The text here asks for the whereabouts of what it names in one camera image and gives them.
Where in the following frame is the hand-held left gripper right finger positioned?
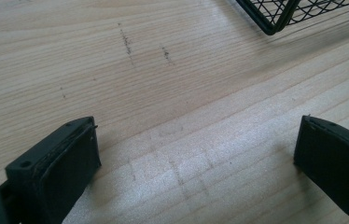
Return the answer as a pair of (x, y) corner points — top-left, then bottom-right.
(293, 114), (349, 224)

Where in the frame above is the black wire mesh basket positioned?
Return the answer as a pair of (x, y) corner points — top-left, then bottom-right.
(235, 0), (349, 36)

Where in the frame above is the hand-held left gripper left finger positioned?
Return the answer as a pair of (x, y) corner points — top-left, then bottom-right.
(5, 116), (103, 224)

